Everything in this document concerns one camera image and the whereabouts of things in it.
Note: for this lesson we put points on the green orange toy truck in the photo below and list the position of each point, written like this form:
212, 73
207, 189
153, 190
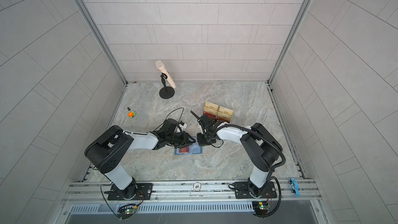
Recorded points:
132, 114

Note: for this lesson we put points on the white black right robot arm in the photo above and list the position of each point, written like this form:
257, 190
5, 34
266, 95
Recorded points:
265, 153

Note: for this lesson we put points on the left green circuit board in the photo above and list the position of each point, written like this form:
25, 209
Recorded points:
126, 211

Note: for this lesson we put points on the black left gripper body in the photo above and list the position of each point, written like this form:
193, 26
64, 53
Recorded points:
176, 140

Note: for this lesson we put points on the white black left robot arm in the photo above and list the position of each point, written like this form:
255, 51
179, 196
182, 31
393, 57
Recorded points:
107, 151

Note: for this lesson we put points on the red vip card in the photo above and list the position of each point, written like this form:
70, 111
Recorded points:
184, 150
210, 116

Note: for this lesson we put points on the blue clip on rail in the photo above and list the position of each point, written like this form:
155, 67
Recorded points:
294, 187

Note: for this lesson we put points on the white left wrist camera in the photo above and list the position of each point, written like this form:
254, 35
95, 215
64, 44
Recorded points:
183, 126

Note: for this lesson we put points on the right green circuit board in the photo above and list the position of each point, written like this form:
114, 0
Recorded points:
261, 208

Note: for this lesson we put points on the black microphone stand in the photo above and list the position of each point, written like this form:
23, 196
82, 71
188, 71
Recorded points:
166, 92

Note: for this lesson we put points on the cream microphone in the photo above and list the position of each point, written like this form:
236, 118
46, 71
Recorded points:
161, 67

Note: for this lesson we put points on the green circuit board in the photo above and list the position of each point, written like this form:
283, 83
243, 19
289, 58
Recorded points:
126, 211
261, 208

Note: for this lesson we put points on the clear acrylic card tray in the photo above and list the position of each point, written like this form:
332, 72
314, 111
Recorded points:
214, 111

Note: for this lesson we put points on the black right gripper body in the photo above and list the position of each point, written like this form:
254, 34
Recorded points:
204, 140

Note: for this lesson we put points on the aluminium mounting rail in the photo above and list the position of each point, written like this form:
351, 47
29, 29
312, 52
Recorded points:
190, 191

